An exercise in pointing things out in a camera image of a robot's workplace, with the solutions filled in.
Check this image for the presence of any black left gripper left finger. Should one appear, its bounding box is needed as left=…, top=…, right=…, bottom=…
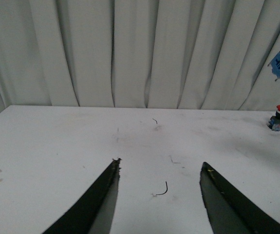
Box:
left=44, top=158, right=121, bottom=234

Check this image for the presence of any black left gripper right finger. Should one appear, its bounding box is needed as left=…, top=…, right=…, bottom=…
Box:
left=200, top=162, right=280, bottom=234

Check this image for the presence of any red mushroom push button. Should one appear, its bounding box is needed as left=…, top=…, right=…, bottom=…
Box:
left=268, top=105, right=280, bottom=132

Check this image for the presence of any white pleated curtain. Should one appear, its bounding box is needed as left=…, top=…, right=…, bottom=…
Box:
left=0, top=0, right=280, bottom=113

